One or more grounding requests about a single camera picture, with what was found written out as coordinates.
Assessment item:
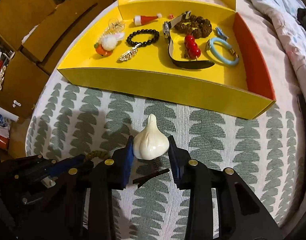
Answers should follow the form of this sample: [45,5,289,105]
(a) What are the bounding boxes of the white plush bunny with carrot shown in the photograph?
[94,33,125,57]

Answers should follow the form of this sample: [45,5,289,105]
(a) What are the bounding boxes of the black bead bracelet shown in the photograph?
[126,29,160,47]

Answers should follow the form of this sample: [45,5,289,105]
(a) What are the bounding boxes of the red santa hat clip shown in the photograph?
[133,13,162,26]

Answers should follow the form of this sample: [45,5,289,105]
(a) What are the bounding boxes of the leaf patterned bed blanket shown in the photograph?
[25,0,306,226]

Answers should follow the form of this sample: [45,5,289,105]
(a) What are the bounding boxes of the yellow cardboard box with lid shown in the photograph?
[58,0,276,119]

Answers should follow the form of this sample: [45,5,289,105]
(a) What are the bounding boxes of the blue plastic hair clip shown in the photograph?
[215,27,229,41]

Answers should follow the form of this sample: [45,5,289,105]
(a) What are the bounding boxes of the brown rudraksha bead bracelet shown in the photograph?
[173,14,213,40]

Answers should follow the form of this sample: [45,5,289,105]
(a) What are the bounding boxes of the clear square hair clip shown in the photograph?
[108,19,125,34]

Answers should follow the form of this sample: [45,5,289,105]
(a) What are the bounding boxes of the light blue patterned duvet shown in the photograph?
[251,0,306,85]

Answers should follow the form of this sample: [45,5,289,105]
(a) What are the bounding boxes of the light blue bangle gold caps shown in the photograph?
[205,37,240,66]

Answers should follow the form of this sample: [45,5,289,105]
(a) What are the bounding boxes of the wrist watch with strap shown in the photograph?
[162,10,215,70]

